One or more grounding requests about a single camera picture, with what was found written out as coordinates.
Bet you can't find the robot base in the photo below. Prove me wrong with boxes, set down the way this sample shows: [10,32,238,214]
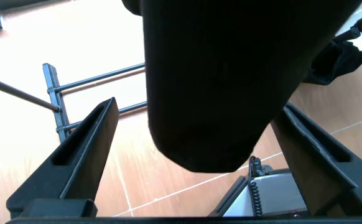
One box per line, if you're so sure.
[208,155,311,218]

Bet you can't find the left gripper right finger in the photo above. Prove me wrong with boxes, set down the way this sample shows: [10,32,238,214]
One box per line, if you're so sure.
[270,101,362,217]

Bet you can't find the black clothes rack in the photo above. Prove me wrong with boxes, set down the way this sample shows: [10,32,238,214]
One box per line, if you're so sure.
[0,62,148,144]

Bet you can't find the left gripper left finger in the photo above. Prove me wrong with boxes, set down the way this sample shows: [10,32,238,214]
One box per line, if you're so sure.
[6,96,120,218]

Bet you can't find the black garment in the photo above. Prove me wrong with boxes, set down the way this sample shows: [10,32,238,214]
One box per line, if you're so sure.
[302,30,362,86]
[121,0,362,174]

